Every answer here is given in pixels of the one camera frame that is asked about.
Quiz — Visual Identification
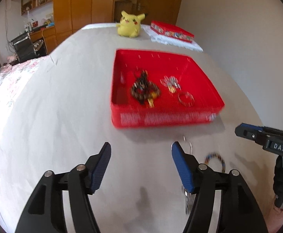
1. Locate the multicolour beaded bracelet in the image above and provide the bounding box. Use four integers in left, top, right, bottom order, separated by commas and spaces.
204, 152, 227, 174

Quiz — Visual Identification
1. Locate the silver bangle ring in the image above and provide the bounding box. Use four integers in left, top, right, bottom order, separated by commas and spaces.
171, 135, 194, 156

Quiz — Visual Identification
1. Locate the silver ball chain necklace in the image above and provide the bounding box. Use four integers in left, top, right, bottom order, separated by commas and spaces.
160, 75, 182, 93

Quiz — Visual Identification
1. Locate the black beaded necklace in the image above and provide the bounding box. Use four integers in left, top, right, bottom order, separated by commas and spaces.
130, 70, 162, 109

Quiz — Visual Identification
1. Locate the floral pink bedsheet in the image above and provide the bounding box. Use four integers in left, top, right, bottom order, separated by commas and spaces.
0, 55, 51, 118

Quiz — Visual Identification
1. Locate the red plastic tray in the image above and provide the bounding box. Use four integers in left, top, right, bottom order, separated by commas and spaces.
110, 49, 224, 128

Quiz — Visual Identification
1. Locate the red decorated tin box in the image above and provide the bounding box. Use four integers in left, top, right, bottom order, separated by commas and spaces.
150, 21, 194, 43

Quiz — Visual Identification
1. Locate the white folded towel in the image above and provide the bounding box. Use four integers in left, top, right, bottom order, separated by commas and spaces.
141, 24, 203, 53

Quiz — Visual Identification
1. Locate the wooden door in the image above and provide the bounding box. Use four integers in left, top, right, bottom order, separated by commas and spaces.
134, 0, 182, 25

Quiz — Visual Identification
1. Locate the yellow Pikachu plush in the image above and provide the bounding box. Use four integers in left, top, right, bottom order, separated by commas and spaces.
116, 10, 147, 38

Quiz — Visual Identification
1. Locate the black office chair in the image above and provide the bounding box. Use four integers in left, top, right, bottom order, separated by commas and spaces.
8, 32, 47, 63

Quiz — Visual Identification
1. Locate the wooden desk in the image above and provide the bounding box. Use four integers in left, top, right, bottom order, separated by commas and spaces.
30, 26, 58, 54

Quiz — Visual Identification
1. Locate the wooden wardrobe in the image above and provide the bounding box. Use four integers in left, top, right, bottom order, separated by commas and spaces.
51, 0, 136, 45

